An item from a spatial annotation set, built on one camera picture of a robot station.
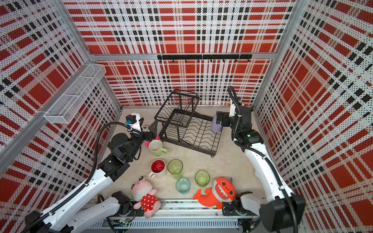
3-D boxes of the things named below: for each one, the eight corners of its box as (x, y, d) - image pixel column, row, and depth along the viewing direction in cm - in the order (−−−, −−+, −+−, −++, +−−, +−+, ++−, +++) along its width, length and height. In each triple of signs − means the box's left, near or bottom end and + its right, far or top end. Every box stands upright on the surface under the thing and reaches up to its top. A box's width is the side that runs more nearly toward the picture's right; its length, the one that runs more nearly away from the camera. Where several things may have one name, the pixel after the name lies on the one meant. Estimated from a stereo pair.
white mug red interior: (152, 179, 86) (148, 174, 79) (154, 164, 92) (151, 158, 85) (166, 179, 86) (163, 174, 79) (167, 164, 91) (165, 158, 85)
